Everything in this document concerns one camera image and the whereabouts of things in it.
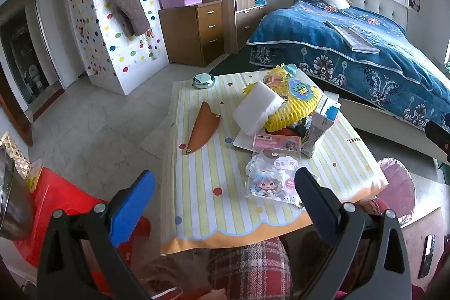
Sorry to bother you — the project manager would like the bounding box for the white toilet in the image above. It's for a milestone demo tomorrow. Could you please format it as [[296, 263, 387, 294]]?
[[28, 64, 44, 90]]

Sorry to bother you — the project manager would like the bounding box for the brown wooden furniture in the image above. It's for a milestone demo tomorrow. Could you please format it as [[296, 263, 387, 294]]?
[[397, 209, 450, 290]]

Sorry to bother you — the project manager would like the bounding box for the yellow foam fruit net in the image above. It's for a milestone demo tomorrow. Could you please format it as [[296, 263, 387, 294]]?
[[244, 64, 326, 132]]

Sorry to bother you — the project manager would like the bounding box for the colourful snack packet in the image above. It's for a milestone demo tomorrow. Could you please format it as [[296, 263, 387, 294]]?
[[262, 64, 319, 100]]

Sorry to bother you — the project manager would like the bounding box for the gold patterned box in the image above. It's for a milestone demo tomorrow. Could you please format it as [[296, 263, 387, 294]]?
[[0, 131, 43, 191]]

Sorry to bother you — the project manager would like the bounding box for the doll figure packet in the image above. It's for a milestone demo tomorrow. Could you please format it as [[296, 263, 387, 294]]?
[[245, 150, 306, 207]]

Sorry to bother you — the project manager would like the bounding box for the white and blue carton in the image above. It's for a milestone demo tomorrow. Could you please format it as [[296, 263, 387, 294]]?
[[302, 97, 342, 159]]

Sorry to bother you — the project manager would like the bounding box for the grey door frame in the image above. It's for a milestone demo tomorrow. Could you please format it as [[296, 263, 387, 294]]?
[[0, 0, 67, 125]]

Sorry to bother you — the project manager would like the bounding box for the folded grey cloth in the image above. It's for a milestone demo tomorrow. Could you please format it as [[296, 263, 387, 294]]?
[[325, 20, 381, 53]]

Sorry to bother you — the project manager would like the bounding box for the dark green rug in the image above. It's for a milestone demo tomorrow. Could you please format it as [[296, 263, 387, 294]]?
[[207, 52, 268, 76]]

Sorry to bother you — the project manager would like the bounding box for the dark flat device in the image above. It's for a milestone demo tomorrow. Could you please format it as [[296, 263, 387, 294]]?
[[418, 235, 437, 279]]

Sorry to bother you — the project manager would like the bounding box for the metal bowl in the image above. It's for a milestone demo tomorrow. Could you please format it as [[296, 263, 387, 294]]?
[[0, 145, 36, 241]]

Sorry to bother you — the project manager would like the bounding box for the red plastic stool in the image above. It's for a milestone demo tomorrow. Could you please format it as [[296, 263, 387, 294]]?
[[14, 167, 152, 272]]

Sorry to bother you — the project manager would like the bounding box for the striped dotted tablecloth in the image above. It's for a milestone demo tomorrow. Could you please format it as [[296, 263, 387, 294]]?
[[160, 70, 389, 255]]

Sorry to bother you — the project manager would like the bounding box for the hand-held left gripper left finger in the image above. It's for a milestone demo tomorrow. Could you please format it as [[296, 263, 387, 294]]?
[[37, 170, 157, 300]]

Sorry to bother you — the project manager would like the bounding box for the white dotted cabinet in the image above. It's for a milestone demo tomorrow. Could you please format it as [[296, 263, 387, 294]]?
[[60, 0, 169, 96]]

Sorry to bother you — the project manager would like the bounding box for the green round tin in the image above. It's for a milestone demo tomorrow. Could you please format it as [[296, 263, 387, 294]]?
[[192, 73, 216, 89]]

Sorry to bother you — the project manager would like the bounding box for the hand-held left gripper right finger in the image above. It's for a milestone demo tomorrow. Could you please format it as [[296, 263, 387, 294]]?
[[294, 167, 413, 300]]

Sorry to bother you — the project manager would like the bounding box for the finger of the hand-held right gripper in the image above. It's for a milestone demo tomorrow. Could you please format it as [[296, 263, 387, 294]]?
[[425, 120, 450, 165]]

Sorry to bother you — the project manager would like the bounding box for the pink trash bin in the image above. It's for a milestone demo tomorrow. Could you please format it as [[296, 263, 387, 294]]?
[[366, 157, 417, 227]]

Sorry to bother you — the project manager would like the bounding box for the wooden drawer cabinet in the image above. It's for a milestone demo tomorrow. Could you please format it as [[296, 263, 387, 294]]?
[[158, 0, 226, 67]]

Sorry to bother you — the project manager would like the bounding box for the blue floral blanket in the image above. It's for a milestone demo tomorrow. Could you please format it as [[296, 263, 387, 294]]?
[[246, 0, 450, 142]]

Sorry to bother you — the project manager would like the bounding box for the white foam block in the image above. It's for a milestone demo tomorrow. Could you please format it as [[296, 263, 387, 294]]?
[[232, 81, 285, 132]]

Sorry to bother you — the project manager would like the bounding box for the pink card packet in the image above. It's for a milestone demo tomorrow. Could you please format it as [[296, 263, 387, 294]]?
[[254, 134, 302, 157]]

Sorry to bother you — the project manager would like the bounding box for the brown leather sheath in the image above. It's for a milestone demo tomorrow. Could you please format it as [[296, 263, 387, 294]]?
[[186, 102, 222, 156]]

